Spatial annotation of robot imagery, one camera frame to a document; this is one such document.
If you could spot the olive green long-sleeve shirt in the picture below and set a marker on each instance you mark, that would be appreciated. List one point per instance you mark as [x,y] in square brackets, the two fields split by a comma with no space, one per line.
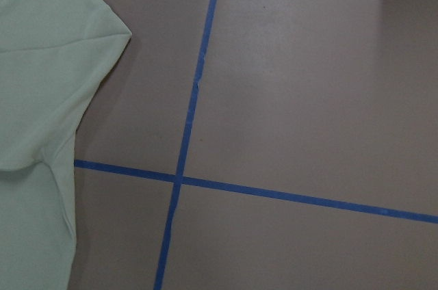
[54,55]

